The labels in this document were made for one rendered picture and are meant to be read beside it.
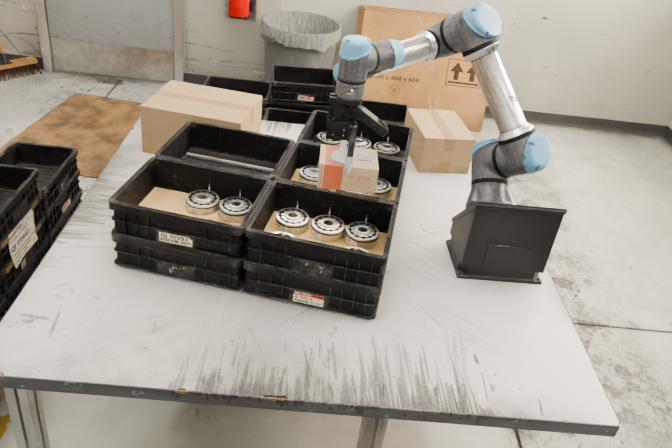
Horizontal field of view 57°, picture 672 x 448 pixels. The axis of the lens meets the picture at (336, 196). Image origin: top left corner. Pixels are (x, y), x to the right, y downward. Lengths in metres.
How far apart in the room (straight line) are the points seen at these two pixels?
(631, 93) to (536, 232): 3.62
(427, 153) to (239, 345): 1.25
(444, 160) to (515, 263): 0.72
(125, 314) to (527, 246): 1.21
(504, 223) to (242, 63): 3.39
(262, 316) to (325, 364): 0.24
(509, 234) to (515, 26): 3.21
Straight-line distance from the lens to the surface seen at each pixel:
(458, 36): 1.95
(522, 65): 5.17
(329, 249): 1.68
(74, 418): 2.52
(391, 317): 1.85
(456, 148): 2.62
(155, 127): 2.53
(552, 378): 1.84
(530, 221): 2.00
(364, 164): 1.70
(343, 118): 1.66
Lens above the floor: 1.90
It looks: 31 degrees down
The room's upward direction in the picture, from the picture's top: 8 degrees clockwise
